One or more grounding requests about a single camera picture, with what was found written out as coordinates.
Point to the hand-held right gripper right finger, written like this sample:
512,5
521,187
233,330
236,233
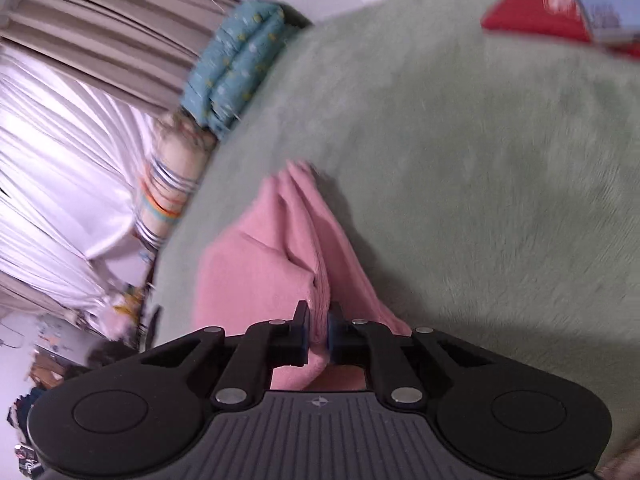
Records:
334,337

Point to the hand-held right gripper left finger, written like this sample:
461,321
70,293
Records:
302,335

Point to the pink sweater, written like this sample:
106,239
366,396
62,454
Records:
260,270

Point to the plaid folded quilt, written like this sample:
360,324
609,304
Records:
175,170

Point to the green bed blanket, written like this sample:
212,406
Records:
450,160

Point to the teal floral folded quilt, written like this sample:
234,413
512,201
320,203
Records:
235,65

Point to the white sheer curtain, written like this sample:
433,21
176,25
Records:
60,160

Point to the red box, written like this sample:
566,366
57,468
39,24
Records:
530,15

